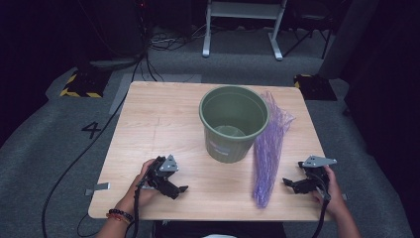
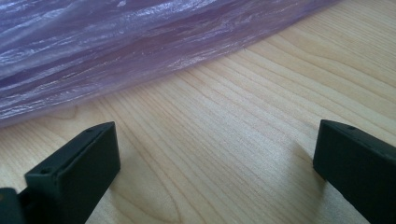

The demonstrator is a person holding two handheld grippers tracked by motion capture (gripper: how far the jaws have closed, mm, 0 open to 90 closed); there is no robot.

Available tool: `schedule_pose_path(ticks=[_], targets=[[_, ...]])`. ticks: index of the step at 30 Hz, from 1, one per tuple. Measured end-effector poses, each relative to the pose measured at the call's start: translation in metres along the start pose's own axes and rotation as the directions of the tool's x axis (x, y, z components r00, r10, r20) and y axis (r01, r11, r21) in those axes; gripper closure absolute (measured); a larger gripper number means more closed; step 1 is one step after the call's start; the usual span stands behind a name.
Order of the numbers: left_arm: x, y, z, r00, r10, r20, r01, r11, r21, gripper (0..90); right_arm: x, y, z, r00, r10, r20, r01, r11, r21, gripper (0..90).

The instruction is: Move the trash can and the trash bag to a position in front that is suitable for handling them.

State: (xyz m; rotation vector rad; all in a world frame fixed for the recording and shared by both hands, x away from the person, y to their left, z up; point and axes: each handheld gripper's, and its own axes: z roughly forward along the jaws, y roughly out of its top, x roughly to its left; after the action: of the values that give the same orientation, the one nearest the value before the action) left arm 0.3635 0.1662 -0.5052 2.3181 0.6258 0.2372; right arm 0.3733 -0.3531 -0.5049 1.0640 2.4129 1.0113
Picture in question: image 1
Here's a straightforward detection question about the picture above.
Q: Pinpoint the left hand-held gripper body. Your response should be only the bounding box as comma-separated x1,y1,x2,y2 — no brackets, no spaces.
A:
142,154,180,191

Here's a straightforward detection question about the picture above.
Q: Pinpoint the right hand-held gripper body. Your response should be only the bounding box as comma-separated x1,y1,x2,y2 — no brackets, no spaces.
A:
297,155,338,199

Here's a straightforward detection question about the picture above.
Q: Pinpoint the purple plastic bag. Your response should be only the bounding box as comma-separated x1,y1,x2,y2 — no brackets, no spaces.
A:
252,90,296,209

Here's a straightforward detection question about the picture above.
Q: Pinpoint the green plastic bucket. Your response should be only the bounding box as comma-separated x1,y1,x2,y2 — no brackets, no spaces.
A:
198,84,270,165

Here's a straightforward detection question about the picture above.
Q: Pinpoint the person's right hand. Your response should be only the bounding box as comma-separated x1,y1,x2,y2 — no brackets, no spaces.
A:
311,166,350,217

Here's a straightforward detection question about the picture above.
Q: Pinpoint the person's left hand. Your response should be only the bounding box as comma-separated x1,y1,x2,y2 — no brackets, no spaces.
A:
115,159,159,217

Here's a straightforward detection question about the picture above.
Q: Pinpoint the black yellow striped floor plate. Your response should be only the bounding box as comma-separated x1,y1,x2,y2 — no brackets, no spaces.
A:
59,69,112,99
293,73,338,101

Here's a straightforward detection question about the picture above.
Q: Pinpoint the grey curtain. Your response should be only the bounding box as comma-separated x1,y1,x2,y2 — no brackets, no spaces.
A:
318,0,380,80

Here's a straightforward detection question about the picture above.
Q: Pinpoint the black equipment rack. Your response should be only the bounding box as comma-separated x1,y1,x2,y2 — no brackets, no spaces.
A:
73,0,148,72

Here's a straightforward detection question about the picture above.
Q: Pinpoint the black folding stand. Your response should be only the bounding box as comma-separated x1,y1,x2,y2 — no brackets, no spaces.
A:
282,9,335,60

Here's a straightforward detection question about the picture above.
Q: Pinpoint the white metal stand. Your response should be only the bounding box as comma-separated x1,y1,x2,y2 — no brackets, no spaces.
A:
201,0,288,61

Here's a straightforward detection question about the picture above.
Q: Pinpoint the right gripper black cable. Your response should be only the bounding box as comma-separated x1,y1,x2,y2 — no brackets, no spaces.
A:
311,173,331,238

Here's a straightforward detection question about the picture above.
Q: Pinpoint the black bead bracelet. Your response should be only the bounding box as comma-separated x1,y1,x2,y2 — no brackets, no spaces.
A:
108,207,135,222

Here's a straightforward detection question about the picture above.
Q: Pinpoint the orange bead bracelet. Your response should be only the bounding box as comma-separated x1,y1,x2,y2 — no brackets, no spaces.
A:
105,212,133,225

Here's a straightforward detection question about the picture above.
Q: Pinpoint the long black floor cable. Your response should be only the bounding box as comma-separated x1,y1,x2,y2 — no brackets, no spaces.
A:
41,56,147,238

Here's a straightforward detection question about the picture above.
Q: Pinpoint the bundle of floor cables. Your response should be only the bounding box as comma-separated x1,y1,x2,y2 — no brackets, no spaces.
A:
145,26,204,83

